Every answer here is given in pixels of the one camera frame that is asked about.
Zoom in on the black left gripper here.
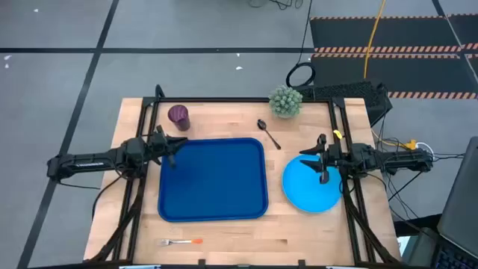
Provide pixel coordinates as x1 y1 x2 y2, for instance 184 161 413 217
149 125 188 169

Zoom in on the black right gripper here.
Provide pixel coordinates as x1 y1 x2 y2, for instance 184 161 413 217
299 133 343 185

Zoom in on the purple ribbed cup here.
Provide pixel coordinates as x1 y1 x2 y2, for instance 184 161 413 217
167 104 191 132

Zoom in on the light blue round plate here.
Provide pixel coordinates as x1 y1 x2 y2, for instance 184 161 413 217
282 154 343 214

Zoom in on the dark blue plastic tray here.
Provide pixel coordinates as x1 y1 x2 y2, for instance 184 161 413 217
157 137 270 223

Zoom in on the black spoon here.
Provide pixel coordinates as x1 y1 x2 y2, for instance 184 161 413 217
256 118 282 151

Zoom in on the metal fork orange handle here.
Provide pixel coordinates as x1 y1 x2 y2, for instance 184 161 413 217
160 238 204 247

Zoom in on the green artificial succulent plant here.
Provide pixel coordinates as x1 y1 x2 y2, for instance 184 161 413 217
268 84 304 120

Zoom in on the black perforated computer tower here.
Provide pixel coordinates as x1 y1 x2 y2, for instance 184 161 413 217
298 80 394 126

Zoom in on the grey laptop lid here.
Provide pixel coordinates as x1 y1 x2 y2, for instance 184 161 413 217
436 136 478 259

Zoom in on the black hazard-striped floor mat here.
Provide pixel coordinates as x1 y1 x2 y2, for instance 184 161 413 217
308 13 478 100

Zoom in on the black keyboard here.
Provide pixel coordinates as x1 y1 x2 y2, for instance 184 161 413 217
432 246 478 269

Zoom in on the black aluminium table frame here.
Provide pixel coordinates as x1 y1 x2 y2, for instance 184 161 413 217
84 84 403 269

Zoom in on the black coiled floor cable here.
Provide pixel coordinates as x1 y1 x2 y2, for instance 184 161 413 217
285 0 317 89

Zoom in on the yellow floor cable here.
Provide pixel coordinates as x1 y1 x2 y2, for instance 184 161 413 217
364 0 388 79

